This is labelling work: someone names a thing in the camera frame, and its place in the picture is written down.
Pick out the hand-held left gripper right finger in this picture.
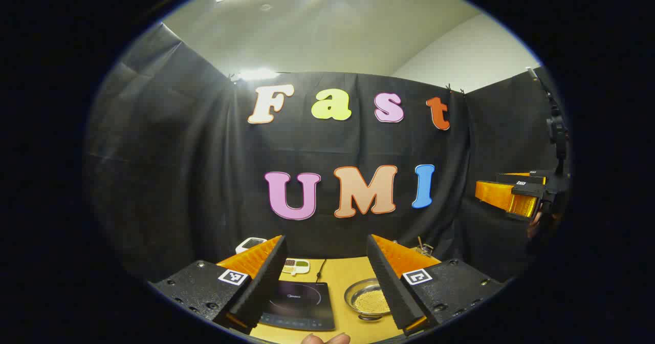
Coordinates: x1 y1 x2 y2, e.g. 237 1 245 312
366 234 505 337

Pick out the stainless steel pot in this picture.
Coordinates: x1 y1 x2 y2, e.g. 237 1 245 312
344 277 392 321

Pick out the white toaster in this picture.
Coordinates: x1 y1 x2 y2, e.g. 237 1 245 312
235 237 268 255

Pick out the pile of yellow soybeans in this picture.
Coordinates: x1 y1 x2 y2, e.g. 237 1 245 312
354 290 390 315

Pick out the white divided plate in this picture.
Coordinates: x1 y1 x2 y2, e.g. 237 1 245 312
283 259 311 276

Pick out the black induction cooktop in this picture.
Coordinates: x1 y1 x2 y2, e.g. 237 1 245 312
258 281 336 332

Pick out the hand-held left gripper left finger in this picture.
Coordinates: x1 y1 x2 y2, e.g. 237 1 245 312
152 235 288 334

